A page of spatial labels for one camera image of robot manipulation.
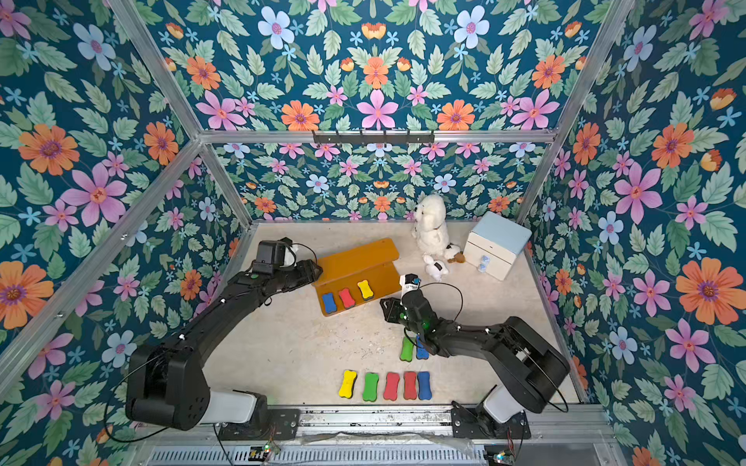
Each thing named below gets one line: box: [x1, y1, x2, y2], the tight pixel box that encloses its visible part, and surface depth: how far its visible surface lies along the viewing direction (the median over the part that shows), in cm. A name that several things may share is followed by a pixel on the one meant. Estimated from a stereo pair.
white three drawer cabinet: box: [462, 210, 533, 282], surface depth 98 cm
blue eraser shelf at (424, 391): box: [417, 370, 433, 400], surface depth 80 cm
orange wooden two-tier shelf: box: [312, 237, 402, 318], surface depth 97 cm
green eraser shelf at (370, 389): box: [362, 371, 380, 402], surface depth 82 cm
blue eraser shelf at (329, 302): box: [322, 292, 338, 314], surface depth 98 cm
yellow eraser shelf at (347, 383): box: [338, 369, 359, 400], surface depth 81 cm
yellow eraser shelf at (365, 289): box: [356, 279, 374, 301], surface depth 98 cm
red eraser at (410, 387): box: [403, 370, 417, 400], surface depth 81 cm
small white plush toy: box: [423, 254, 449, 283], surface depth 104 cm
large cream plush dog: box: [410, 194, 450, 258], surface depth 103 cm
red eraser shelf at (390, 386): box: [382, 371, 401, 401], surface depth 82 cm
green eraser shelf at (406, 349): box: [400, 335, 415, 363], surface depth 88 cm
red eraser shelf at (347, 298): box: [338, 287, 357, 310], surface depth 97 cm
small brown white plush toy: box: [443, 242, 467, 264], surface depth 109 cm
